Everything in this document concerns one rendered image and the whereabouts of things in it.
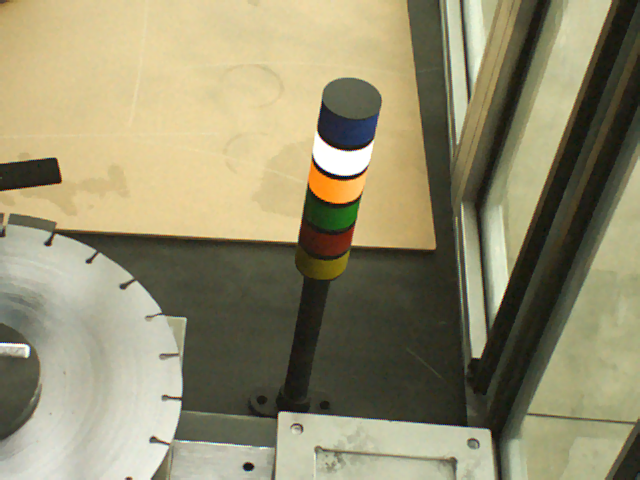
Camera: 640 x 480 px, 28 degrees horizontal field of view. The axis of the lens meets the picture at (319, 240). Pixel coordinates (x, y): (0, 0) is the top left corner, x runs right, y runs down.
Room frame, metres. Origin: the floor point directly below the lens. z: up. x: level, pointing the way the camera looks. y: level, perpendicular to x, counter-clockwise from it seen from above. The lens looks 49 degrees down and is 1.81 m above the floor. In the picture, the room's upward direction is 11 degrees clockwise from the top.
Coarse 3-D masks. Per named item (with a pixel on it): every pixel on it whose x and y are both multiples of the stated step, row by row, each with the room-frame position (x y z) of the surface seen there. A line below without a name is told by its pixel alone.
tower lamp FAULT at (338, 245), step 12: (300, 228) 0.72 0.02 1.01; (312, 228) 0.70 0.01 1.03; (300, 240) 0.71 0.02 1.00; (312, 240) 0.70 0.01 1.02; (324, 240) 0.70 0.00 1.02; (336, 240) 0.70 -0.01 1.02; (348, 240) 0.71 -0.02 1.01; (312, 252) 0.70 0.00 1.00; (324, 252) 0.70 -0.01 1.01; (336, 252) 0.70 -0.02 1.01
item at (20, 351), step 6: (0, 348) 0.55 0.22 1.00; (6, 348) 0.55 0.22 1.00; (12, 348) 0.56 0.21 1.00; (18, 348) 0.56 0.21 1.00; (24, 348) 0.56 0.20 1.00; (0, 354) 0.55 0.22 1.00; (6, 354) 0.55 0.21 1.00; (12, 354) 0.55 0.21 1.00; (18, 354) 0.55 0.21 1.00; (24, 354) 0.55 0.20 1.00
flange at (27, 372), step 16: (0, 336) 0.59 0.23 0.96; (16, 336) 0.59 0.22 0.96; (32, 352) 0.58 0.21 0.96; (0, 368) 0.56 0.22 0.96; (16, 368) 0.56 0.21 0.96; (32, 368) 0.57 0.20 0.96; (0, 384) 0.55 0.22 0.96; (16, 384) 0.55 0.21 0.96; (32, 384) 0.55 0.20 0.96; (0, 400) 0.53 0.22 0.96; (16, 400) 0.54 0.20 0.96; (32, 400) 0.54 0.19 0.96; (0, 416) 0.52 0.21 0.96; (16, 416) 0.52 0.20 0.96; (0, 432) 0.51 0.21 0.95
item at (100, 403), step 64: (0, 256) 0.68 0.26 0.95; (64, 256) 0.69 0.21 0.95; (0, 320) 0.61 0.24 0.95; (64, 320) 0.63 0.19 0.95; (128, 320) 0.64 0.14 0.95; (64, 384) 0.56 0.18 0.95; (128, 384) 0.58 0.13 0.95; (0, 448) 0.50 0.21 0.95; (64, 448) 0.51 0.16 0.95; (128, 448) 0.52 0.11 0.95
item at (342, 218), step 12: (312, 204) 0.71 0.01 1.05; (324, 204) 0.70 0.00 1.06; (348, 204) 0.71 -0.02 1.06; (312, 216) 0.70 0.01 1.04; (324, 216) 0.70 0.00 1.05; (336, 216) 0.70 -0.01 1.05; (348, 216) 0.71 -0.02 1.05; (324, 228) 0.70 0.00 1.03; (336, 228) 0.70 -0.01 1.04; (348, 228) 0.71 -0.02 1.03
